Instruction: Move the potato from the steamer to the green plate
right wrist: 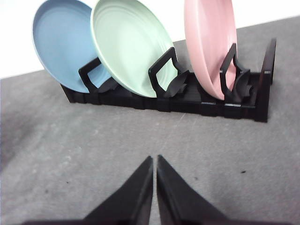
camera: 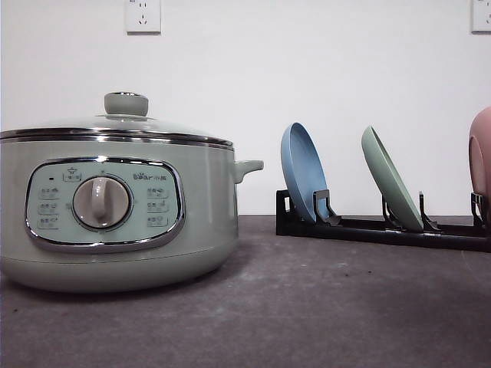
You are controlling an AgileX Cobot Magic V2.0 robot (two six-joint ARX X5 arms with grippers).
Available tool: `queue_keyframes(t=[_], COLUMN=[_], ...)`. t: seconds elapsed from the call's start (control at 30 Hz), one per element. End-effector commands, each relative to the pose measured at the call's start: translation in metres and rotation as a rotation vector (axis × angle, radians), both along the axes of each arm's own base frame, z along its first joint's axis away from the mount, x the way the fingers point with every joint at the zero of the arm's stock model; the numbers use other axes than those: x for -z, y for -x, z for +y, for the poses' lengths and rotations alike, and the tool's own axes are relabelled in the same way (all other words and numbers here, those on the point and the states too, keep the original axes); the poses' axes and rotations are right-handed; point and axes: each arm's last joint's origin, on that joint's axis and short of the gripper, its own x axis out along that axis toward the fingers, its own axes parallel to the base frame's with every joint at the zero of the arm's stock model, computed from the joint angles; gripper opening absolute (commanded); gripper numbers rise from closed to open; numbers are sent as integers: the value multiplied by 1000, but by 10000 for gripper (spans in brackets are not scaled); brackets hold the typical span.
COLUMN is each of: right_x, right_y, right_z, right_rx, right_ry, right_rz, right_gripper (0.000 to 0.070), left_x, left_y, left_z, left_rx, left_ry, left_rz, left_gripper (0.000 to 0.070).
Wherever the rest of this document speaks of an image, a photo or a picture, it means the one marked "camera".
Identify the green plate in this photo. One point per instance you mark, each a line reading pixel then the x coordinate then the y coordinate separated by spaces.
pixel 388 179

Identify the glass steamer lid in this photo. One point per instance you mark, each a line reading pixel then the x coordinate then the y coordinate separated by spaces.
pixel 126 118

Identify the blue plate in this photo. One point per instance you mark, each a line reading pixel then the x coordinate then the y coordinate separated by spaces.
pixel 303 167

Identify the black plate rack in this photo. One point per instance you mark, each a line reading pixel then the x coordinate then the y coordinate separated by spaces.
pixel 326 223

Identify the green electric steamer pot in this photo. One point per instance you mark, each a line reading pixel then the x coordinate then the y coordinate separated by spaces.
pixel 117 213

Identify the pink plate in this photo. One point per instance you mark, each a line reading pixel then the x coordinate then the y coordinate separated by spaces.
pixel 479 147

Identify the white wall socket left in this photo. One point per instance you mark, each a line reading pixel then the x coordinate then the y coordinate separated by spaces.
pixel 143 18

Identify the white wall socket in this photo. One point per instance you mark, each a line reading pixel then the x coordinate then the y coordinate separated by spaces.
pixel 143 18
pixel 481 17

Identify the white wall socket right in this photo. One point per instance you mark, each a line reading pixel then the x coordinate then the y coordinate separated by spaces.
pixel 481 17

